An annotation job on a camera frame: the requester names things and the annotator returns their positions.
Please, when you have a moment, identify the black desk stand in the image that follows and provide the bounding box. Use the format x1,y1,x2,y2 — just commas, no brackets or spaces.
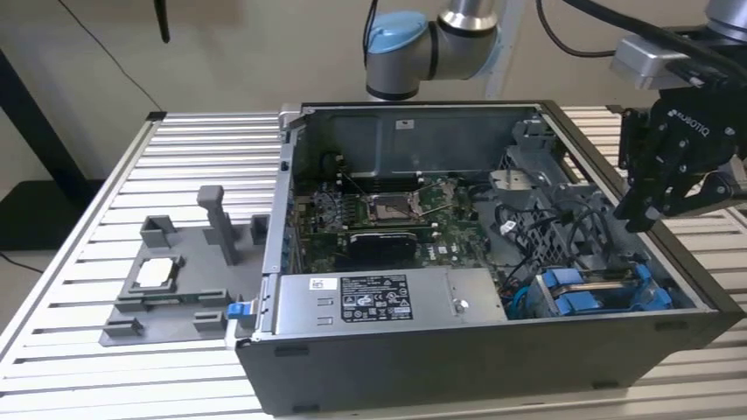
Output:
0,47,113,251

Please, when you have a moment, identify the black hanging strap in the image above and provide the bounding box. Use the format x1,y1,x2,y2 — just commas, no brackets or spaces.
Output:
151,0,173,45

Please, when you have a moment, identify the thin metal locking lever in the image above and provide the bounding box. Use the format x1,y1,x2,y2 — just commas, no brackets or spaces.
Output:
341,171,373,197

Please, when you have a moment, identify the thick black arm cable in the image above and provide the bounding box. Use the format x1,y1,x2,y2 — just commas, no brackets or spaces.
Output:
561,0,732,85

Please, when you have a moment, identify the silver power supply unit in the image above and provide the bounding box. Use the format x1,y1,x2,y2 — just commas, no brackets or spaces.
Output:
259,267,506,339

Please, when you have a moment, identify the black cable beside arm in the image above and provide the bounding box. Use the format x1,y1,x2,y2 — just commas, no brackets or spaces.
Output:
360,0,380,46

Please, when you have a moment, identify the disk bay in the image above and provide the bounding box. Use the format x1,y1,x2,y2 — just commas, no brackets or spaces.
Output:
534,257,677,318

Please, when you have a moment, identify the blue wire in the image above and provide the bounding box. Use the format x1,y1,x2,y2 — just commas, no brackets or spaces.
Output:
502,283,536,318

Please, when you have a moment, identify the CPU socket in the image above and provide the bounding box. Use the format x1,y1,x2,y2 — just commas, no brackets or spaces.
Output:
362,192,425,225

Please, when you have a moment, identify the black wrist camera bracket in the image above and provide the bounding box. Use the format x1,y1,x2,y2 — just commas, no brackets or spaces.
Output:
617,106,650,169

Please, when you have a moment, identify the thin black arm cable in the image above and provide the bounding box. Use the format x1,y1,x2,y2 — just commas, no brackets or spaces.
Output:
534,0,620,59

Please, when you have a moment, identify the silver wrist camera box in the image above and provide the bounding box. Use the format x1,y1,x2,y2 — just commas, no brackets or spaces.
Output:
608,36,690,91

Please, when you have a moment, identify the hard disk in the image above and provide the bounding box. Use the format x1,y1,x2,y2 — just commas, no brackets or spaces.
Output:
537,263,673,317

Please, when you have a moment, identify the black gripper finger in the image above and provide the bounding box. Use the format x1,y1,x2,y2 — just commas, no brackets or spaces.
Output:
660,171,734,219
610,129,688,234

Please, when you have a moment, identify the grey parts rack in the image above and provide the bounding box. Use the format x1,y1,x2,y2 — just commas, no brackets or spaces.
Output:
98,185,273,349

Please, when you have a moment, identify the black open PC case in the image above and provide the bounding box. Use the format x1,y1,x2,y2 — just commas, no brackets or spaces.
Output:
231,99,740,417

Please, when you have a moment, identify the black wire with white tag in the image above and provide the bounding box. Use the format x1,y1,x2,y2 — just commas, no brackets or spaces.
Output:
492,204,562,282

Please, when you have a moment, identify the silver CPU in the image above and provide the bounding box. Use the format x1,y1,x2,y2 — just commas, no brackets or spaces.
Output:
134,257,177,289

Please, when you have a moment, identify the black disk wire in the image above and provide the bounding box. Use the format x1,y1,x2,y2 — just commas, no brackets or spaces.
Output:
560,209,592,266
582,204,630,272

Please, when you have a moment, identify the metal socket cover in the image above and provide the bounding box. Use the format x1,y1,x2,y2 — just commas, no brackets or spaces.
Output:
414,181,460,216

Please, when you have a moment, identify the black graphics card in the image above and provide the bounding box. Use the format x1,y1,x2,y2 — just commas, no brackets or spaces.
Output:
346,231,418,266

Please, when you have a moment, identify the green motherboard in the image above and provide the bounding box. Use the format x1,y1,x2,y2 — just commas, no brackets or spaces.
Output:
293,174,504,273

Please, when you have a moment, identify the thin black wall cable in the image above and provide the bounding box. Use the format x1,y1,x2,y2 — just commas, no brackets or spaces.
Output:
57,0,163,111

